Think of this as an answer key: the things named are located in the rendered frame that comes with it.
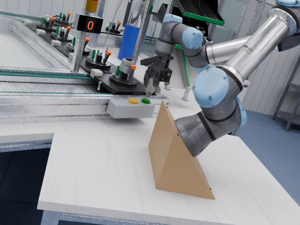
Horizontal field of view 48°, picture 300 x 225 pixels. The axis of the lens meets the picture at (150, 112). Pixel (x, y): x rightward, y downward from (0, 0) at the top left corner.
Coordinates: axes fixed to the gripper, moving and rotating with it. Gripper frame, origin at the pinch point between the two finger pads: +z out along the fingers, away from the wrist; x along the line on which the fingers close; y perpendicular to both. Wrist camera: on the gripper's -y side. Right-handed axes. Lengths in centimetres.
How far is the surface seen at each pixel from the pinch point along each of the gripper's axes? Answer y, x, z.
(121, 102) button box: 0.7, -13.8, 4.1
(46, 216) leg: 39, -59, 21
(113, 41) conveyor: -138, 71, 9
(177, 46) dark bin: -13.8, 22.7, -19.9
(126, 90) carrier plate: -10.4, -4.0, 3.1
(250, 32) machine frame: -73, 165, -30
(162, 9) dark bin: -35, 25, -34
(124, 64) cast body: -21.1, -0.7, -6.2
